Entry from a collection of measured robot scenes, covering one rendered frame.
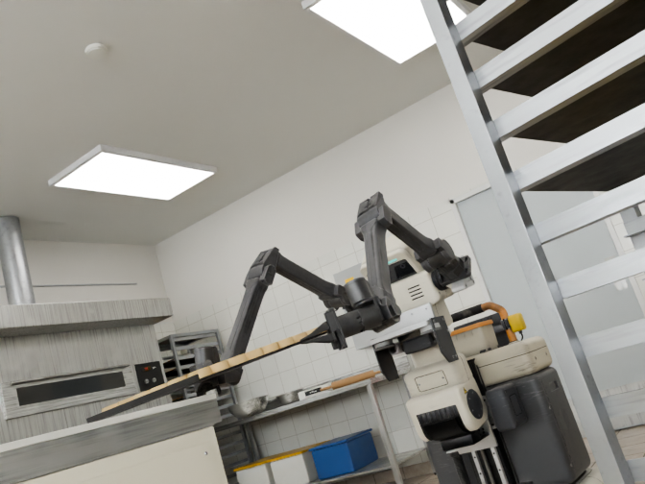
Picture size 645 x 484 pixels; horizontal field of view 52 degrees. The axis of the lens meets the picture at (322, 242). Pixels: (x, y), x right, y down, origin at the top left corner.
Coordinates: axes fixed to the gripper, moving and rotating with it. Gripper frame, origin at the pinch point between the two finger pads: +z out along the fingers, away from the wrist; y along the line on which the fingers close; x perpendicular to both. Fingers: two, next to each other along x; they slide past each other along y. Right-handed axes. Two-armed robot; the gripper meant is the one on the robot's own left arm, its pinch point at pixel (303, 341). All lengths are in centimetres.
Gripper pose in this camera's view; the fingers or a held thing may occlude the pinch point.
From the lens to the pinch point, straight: 160.4
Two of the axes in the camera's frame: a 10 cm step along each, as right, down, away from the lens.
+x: -1.3, 2.1, 9.7
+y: 3.4, 9.3, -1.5
